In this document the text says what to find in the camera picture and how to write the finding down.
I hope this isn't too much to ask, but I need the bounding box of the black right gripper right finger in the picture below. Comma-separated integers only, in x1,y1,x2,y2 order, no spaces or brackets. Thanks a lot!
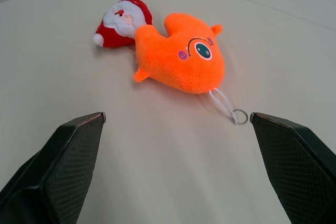
249,112,336,224

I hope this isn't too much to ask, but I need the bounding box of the orange plush fish toy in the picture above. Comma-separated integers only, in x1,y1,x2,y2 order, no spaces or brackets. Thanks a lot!
134,12,249,125

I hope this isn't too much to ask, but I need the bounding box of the Santa Claus plush toy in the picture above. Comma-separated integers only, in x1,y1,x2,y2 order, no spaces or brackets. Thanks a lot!
92,0,153,48

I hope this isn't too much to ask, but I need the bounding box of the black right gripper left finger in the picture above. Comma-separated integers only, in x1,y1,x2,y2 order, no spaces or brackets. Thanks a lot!
0,112,107,224

